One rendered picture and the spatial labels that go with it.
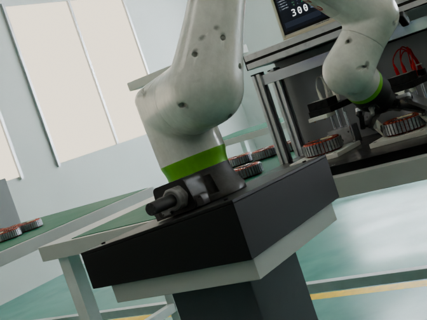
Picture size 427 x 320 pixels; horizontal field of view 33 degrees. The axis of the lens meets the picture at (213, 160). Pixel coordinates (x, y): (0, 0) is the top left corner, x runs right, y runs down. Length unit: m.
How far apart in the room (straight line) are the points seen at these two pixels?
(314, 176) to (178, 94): 0.34
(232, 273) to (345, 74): 0.55
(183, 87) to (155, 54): 7.55
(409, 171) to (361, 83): 0.23
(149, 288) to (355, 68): 0.63
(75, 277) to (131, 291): 1.11
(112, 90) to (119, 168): 0.88
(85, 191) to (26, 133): 0.85
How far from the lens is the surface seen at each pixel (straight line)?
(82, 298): 2.44
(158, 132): 1.31
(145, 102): 1.31
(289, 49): 2.11
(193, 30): 1.20
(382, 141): 1.85
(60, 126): 7.35
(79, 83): 7.67
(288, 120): 2.26
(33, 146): 7.08
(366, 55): 1.56
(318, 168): 1.38
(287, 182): 1.27
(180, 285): 1.25
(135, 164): 7.94
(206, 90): 1.15
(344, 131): 2.10
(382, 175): 1.66
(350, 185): 1.70
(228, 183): 1.30
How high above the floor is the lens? 0.98
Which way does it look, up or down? 4 degrees down
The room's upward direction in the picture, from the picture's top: 19 degrees counter-clockwise
